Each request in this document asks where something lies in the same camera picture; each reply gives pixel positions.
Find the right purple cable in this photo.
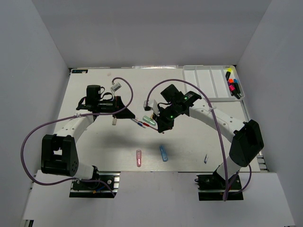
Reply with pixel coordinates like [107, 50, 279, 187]
[146, 79, 252, 201]

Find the blue highlighter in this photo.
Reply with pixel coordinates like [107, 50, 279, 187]
[233, 79, 241, 94]

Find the yellow highlighter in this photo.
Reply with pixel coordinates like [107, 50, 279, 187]
[225, 68, 232, 81]

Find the beige eraser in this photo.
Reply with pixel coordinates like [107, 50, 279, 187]
[112, 117, 117, 125]

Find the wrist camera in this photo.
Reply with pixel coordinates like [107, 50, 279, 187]
[110, 82, 122, 92]
[143, 99, 160, 115]

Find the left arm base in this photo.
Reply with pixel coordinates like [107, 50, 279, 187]
[69, 172, 120, 199]

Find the red pen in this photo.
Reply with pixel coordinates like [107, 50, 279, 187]
[142, 122, 158, 131]

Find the white divided tray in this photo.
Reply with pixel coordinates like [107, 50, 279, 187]
[183, 65, 245, 102]

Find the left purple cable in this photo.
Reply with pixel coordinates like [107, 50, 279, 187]
[20, 77, 134, 197]

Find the pink highlighter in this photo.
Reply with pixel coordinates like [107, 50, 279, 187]
[229, 85, 237, 96]

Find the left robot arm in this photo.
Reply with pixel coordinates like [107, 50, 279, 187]
[41, 85, 135, 189]

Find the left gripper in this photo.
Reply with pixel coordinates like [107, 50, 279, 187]
[97, 96, 135, 119]

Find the pink stapler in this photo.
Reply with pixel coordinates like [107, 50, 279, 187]
[136, 150, 142, 167]

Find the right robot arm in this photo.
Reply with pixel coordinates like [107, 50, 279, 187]
[144, 85, 264, 189]

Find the blue pen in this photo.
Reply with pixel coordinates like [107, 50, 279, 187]
[131, 119, 145, 128]

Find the blue stapler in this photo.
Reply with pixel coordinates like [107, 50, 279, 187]
[159, 145, 168, 162]

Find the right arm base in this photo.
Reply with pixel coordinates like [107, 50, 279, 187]
[195, 174, 244, 201]

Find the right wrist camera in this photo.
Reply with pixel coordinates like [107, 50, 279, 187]
[143, 99, 160, 115]

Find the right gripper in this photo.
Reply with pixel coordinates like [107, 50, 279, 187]
[152, 103, 180, 132]

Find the blue label sticker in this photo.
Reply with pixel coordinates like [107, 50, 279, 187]
[71, 69, 88, 74]

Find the purple cable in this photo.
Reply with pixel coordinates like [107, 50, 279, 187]
[20, 77, 134, 197]
[146, 79, 252, 201]

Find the green stapler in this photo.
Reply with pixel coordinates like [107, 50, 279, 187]
[143, 115, 156, 126]

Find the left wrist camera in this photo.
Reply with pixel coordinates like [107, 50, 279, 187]
[110, 82, 122, 92]

